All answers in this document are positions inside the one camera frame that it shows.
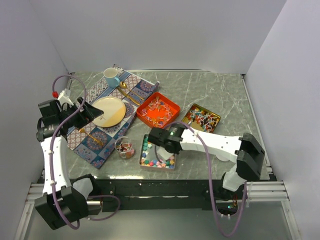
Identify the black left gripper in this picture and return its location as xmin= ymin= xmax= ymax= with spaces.
xmin=58 ymin=97 xmax=103 ymax=130

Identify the pink star candy tin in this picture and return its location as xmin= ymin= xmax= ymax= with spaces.
xmin=139 ymin=134 xmax=177 ymax=171

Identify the orange candy tin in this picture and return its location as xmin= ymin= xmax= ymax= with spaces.
xmin=136 ymin=92 xmax=181 ymax=128

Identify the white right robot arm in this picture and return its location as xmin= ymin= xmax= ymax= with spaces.
xmin=148 ymin=123 xmax=265 ymax=200

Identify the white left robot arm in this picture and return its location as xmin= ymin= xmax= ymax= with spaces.
xmin=34 ymin=97 xmax=104 ymax=230

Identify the cream floral plate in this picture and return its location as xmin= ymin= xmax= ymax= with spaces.
xmin=92 ymin=96 xmax=126 ymax=128

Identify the gold fork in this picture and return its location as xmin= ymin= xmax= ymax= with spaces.
xmin=78 ymin=128 xmax=104 ymax=146

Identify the patterned blue placemat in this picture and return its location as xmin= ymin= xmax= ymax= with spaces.
xmin=67 ymin=64 xmax=160 ymax=169

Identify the gold lollipop tin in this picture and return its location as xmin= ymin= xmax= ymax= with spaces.
xmin=181 ymin=103 xmax=221 ymax=134

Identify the blue white mug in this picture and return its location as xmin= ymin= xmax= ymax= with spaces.
xmin=103 ymin=67 xmax=121 ymax=88

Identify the gold spoon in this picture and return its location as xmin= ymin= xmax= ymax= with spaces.
xmin=119 ymin=81 xmax=144 ymax=101

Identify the gold knife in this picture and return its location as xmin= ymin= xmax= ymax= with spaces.
xmin=117 ymin=87 xmax=140 ymax=106

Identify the clear glass jar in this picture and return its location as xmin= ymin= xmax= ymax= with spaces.
xmin=114 ymin=136 xmax=136 ymax=160

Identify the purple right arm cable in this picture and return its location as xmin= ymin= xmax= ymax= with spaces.
xmin=154 ymin=121 xmax=248 ymax=238

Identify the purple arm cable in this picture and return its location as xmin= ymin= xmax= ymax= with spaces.
xmin=49 ymin=74 xmax=121 ymax=230
xmin=154 ymin=121 xmax=248 ymax=238

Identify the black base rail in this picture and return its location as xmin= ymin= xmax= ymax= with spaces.
xmin=84 ymin=178 xmax=253 ymax=218

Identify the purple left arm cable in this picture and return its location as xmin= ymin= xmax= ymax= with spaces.
xmin=49 ymin=74 xmax=121 ymax=230

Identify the aluminium frame rail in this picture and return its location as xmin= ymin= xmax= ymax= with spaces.
xmin=24 ymin=159 xmax=291 ymax=205

